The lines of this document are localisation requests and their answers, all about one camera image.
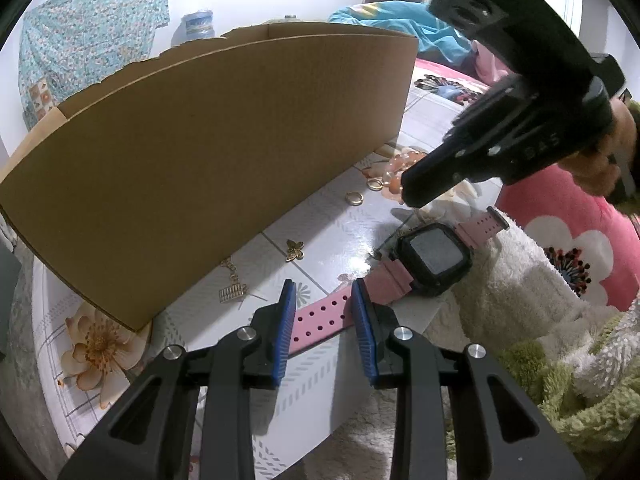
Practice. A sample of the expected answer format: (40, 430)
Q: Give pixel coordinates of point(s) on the blue water bottle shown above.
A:
(197, 25)

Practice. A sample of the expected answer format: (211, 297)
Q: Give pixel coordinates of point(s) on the large cardboard box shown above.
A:
(200, 160)

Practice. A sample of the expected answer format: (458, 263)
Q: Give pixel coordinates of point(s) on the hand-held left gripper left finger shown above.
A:
(282, 332)

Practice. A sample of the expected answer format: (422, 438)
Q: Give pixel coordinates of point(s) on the floral patterned hanging cloth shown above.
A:
(90, 25)

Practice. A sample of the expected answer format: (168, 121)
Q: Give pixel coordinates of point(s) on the white and green fluffy rug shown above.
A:
(515, 285)

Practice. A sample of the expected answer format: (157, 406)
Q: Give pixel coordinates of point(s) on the white panel door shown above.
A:
(576, 0)

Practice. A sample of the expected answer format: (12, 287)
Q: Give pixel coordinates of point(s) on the gold butterfly pendant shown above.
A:
(294, 251)

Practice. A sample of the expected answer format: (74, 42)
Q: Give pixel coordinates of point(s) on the blue blanket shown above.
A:
(410, 22)

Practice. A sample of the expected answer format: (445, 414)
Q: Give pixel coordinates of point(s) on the pink flowered blanket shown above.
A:
(550, 210)

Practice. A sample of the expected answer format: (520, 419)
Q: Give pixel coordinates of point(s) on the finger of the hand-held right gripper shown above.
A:
(435, 180)

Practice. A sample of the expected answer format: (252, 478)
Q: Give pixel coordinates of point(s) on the person's right hand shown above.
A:
(595, 170)

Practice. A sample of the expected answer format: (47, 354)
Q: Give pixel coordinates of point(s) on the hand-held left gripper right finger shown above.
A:
(365, 337)

